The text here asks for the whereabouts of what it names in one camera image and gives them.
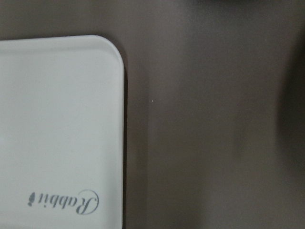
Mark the cream rabbit tray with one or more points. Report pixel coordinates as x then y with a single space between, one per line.
61 133

